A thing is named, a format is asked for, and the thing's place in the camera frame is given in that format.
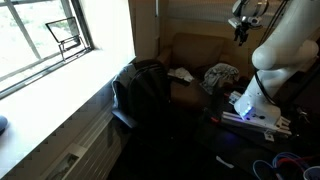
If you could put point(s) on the aluminium robot base mount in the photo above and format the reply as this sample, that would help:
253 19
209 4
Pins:
246 121

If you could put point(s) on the white plastic cup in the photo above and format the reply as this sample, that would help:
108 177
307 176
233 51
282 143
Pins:
306 171

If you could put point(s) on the white bed mattress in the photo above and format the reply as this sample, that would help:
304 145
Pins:
200 11

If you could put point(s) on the white radiator heater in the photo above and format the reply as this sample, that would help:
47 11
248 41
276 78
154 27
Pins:
96 150

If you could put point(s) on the dark grey jacket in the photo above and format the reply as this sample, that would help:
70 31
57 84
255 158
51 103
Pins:
121 83

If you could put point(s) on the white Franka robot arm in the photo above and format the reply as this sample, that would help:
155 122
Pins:
283 50

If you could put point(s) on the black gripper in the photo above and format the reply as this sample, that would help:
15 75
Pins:
242 29

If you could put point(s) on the crumpled white cloth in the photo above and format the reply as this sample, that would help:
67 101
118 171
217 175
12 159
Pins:
182 73

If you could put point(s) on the dark window frame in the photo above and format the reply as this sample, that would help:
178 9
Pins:
80 20

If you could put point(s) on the black red-tipped clamp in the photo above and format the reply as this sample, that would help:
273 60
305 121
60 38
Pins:
215 119
227 95

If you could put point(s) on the black office chair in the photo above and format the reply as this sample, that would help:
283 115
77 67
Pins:
150 86

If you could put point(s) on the brown leather couch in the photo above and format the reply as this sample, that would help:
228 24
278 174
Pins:
196 46

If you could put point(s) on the small white box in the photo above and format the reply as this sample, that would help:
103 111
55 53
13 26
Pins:
235 97

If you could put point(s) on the white tape strip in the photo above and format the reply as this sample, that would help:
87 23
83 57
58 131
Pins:
224 162

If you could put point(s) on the black robot table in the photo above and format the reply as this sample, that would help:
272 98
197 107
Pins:
226 143

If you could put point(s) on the crumpled grey cloth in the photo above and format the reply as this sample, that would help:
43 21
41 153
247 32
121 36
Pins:
220 73

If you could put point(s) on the black framed glass stand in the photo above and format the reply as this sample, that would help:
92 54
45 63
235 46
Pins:
63 30

